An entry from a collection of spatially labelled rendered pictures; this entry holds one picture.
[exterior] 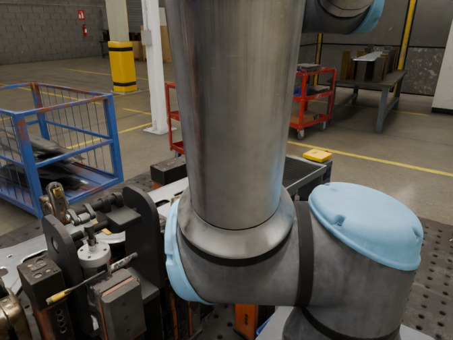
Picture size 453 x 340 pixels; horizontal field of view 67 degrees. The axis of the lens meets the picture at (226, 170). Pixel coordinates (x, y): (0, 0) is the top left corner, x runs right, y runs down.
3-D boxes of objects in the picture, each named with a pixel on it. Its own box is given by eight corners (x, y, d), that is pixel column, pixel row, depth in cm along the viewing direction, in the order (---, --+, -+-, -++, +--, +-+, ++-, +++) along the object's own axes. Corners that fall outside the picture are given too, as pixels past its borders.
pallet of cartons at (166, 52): (178, 61, 1407) (176, 25, 1353) (166, 63, 1344) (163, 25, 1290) (156, 59, 1464) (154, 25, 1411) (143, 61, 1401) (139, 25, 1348)
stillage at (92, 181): (-26, 194, 323) (-60, 93, 286) (53, 166, 384) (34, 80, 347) (44, 235, 262) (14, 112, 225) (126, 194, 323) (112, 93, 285)
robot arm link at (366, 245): (424, 343, 35) (460, 232, 30) (292, 336, 36) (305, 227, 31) (382, 266, 46) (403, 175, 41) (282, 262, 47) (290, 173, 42)
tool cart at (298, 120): (303, 124, 543) (309, 60, 504) (329, 131, 512) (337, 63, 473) (270, 135, 492) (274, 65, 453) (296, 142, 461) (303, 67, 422)
